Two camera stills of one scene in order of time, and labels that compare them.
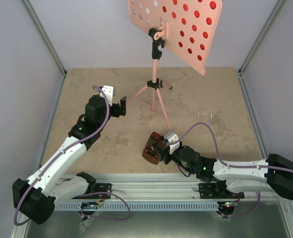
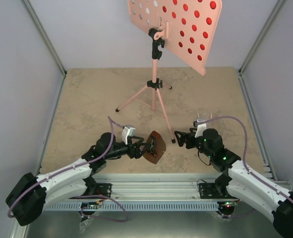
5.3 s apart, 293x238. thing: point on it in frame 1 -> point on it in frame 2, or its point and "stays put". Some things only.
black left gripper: (117, 113) -> (136, 154)
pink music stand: (188, 27) stays put
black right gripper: (161, 154) -> (184, 136)
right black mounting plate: (212, 190) stays put
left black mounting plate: (103, 188) stays put
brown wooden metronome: (152, 148) stays put
